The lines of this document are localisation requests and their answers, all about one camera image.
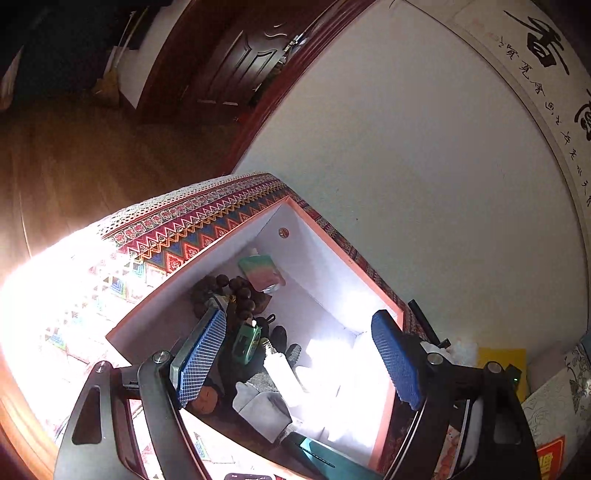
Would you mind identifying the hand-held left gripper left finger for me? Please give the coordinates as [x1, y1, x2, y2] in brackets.
[54, 308, 227, 480]

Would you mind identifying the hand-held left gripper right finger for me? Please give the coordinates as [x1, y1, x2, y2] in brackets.
[372, 310, 541, 480]

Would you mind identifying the translucent white tube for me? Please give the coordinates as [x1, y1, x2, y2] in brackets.
[261, 337, 308, 398]

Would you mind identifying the pink cardboard box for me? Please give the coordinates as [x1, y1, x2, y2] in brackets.
[105, 196, 419, 478]

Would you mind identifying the teal glasses case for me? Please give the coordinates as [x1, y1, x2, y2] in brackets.
[288, 431, 384, 478]

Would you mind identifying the brown wooden ornament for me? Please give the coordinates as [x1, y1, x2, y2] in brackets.
[191, 385, 219, 416]

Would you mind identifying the black bar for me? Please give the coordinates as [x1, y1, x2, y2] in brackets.
[407, 299, 451, 349]

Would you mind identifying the green pink small bottle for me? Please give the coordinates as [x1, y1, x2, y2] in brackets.
[238, 247, 284, 295]

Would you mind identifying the colourful patterned tablecloth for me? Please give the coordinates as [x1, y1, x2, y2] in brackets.
[0, 172, 444, 480]

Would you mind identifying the white patterned cushion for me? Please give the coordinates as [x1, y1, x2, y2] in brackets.
[521, 332, 591, 480]

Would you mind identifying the red packet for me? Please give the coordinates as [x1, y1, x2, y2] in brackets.
[536, 434, 568, 480]

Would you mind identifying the broom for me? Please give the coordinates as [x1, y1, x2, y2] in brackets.
[90, 9, 139, 109]

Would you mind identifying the dark wooden panel door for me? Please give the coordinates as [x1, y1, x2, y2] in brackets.
[136, 0, 370, 158]

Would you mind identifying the brown bead bracelet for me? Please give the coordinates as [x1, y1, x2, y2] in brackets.
[191, 274, 271, 324]

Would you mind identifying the calligraphy wall scroll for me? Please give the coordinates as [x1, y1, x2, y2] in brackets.
[388, 0, 591, 213]

